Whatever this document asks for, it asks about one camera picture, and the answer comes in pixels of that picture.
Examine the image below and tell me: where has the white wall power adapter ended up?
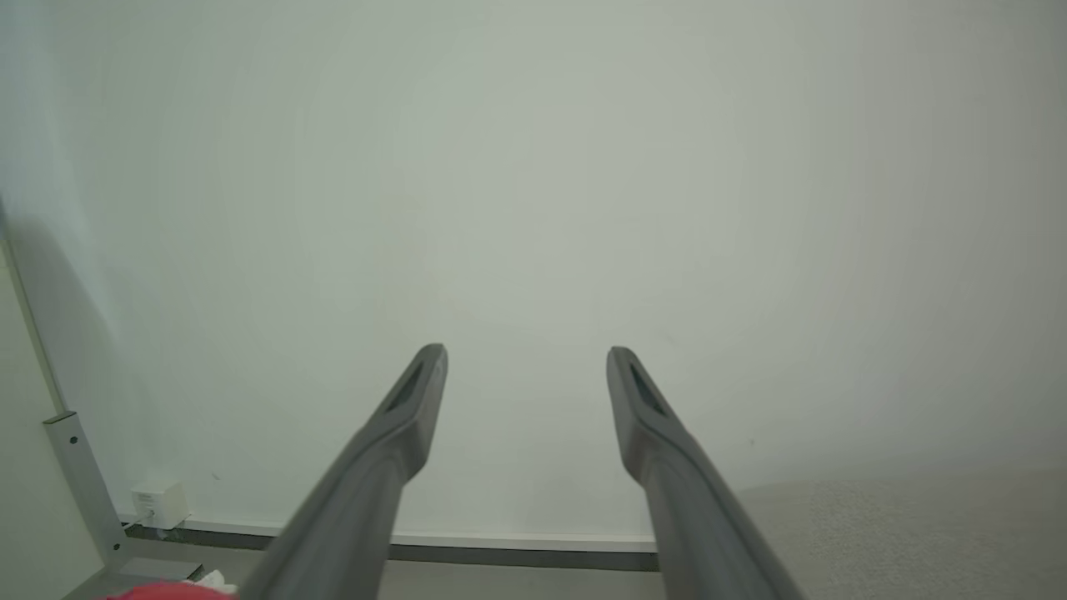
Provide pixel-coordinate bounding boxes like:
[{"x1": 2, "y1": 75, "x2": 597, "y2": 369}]
[{"x1": 131, "y1": 479, "x2": 190, "y2": 531}]

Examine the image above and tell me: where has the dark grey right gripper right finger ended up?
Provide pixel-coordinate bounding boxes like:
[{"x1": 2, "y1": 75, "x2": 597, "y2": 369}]
[{"x1": 606, "y1": 346, "x2": 806, "y2": 600}]

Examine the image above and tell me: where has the red printed garment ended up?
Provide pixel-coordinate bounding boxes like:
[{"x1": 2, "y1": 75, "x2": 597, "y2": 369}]
[{"x1": 107, "y1": 582, "x2": 238, "y2": 600}]

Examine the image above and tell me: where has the grey and white baseboard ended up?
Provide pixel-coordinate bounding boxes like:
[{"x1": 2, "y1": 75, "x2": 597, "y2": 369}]
[{"x1": 125, "y1": 517, "x2": 659, "y2": 573}]

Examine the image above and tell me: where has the grey metal frame post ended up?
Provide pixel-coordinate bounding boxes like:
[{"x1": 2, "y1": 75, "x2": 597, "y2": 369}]
[{"x1": 43, "y1": 412, "x2": 203, "y2": 600}]

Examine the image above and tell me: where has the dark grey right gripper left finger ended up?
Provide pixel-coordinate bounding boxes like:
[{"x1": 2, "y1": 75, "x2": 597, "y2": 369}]
[{"x1": 238, "y1": 343, "x2": 449, "y2": 600}]

